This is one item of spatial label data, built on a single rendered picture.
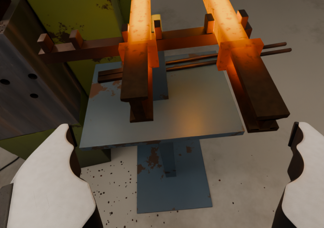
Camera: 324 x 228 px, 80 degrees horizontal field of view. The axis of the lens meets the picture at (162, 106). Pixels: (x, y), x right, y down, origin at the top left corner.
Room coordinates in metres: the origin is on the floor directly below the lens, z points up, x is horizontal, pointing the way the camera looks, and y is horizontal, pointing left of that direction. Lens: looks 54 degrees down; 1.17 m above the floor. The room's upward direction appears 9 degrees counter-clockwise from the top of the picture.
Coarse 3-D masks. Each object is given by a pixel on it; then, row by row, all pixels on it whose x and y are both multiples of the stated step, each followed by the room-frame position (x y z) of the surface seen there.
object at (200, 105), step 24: (96, 72) 0.48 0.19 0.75; (168, 72) 0.43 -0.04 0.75; (192, 72) 0.42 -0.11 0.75; (216, 72) 0.40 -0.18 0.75; (96, 96) 0.38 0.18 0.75; (192, 96) 0.33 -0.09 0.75; (216, 96) 0.31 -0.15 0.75; (96, 120) 0.30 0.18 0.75; (120, 120) 0.28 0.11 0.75; (168, 120) 0.26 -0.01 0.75; (192, 120) 0.25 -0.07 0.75; (216, 120) 0.24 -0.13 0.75; (240, 120) 0.23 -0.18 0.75; (96, 144) 0.23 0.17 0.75; (120, 144) 0.22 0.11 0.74; (144, 144) 0.21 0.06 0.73
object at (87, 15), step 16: (32, 0) 0.69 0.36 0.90; (48, 0) 0.69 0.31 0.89; (64, 0) 0.69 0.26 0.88; (80, 0) 0.70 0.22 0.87; (96, 0) 0.70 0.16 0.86; (112, 0) 0.75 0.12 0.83; (48, 16) 0.69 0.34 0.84; (64, 16) 0.69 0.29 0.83; (80, 16) 0.70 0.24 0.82; (96, 16) 0.70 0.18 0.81; (112, 16) 0.70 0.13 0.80; (48, 32) 0.69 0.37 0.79; (64, 32) 0.69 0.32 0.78; (80, 32) 0.69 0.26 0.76; (96, 32) 0.70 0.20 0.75; (112, 32) 0.70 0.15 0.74; (80, 64) 0.69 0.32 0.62; (80, 80) 0.69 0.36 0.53
